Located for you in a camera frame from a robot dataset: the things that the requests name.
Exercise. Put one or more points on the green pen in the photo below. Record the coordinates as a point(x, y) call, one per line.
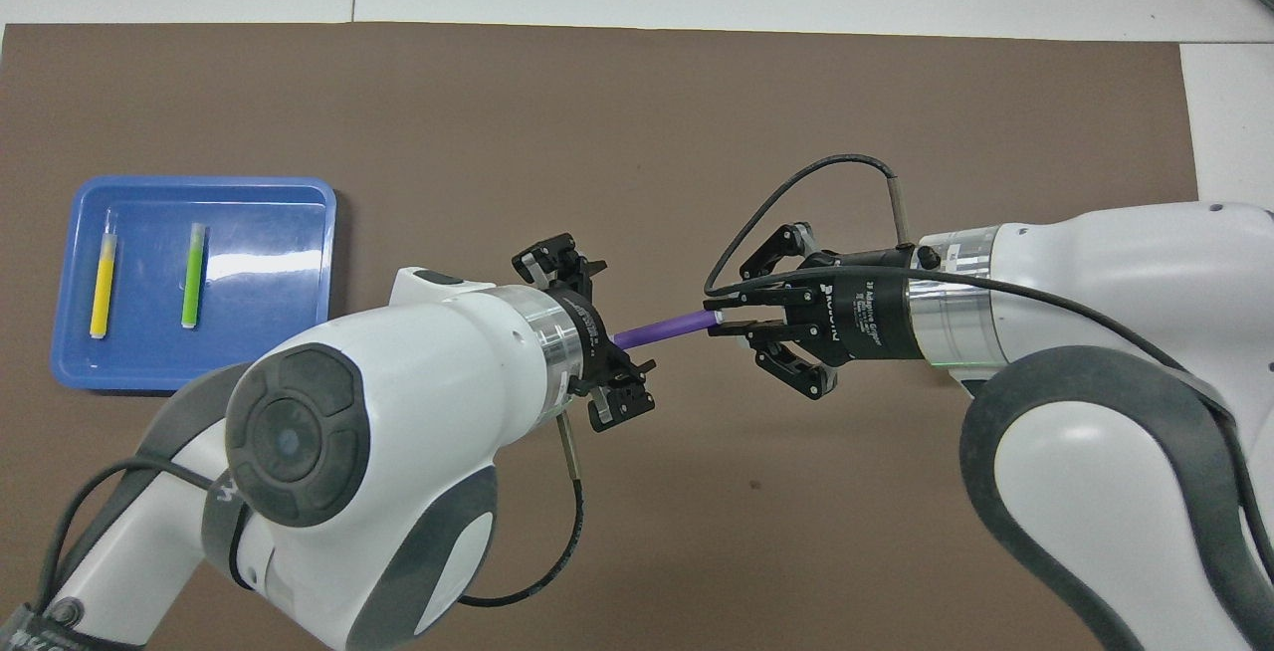
point(193, 278)

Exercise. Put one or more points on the brown table mat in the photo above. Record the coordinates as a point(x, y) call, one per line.
point(637, 113)

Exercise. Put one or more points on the blue plastic tray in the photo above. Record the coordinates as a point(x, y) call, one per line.
point(269, 332)

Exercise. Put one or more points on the yellow pen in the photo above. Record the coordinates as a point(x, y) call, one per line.
point(102, 283)

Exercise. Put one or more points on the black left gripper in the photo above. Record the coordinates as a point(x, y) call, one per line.
point(597, 342)

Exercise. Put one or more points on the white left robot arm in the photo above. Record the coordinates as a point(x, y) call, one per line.
point(398, 412)

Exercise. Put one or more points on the purple pen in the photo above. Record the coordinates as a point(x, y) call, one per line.
point(662, 328)

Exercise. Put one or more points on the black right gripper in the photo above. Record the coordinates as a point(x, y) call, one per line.
point(856, 318)

